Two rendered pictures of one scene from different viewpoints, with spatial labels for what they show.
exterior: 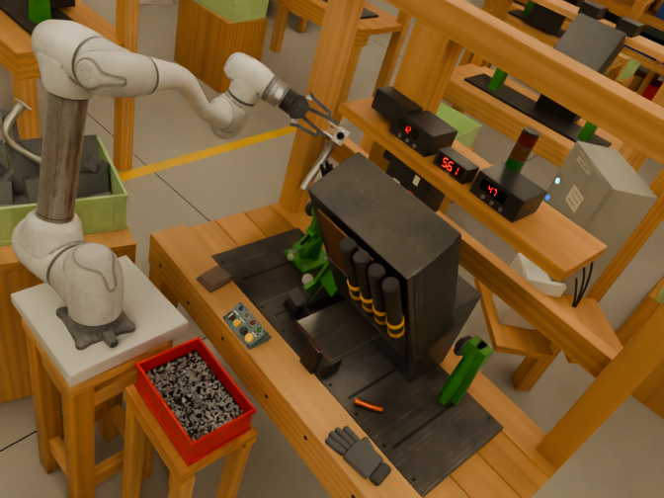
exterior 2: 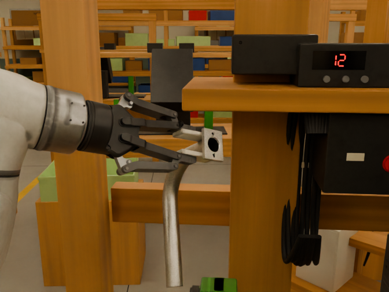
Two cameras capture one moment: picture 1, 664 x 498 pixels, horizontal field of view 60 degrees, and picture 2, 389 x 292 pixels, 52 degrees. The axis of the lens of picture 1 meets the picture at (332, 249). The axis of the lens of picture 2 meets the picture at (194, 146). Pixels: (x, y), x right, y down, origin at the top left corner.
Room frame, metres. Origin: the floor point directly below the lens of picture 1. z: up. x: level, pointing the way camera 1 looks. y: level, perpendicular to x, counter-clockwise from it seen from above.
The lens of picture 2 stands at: (1.20, 0.48, 1.61)
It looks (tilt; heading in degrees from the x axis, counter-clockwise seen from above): 14 degrees down; 327
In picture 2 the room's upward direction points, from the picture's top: straight up
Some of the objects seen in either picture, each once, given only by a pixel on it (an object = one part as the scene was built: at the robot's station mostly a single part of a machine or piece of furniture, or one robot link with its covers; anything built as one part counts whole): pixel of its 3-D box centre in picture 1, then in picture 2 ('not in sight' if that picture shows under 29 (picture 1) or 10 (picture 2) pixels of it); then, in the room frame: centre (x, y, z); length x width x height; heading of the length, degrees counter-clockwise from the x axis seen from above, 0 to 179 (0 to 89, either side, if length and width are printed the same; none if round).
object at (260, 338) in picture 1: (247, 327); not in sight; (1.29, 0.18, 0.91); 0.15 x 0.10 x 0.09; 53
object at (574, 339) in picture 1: (448, 235); (381, 210); (1.70, -0.37, 1.23); 1.30 x 0.05 x 0.09; 53
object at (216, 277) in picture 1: (213, 278); not in sight; (1.45, 0.36, 0.91); 0.10 x 0.08 x 0.03; 153
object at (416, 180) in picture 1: (415, 182); (364, 146); (1.64, -0.19, 1.42); 0.17 x 0.12 x 0.15; 53
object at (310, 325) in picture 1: (360, 319); not in sight; (1.28, -0.15, 1.11); 0.39 x 0.16 x 0.03; 143
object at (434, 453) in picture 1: (347, 337); not in sight; (1.41, -0.15, 0.89); 1.10 x 0.42 x 0.02; 53
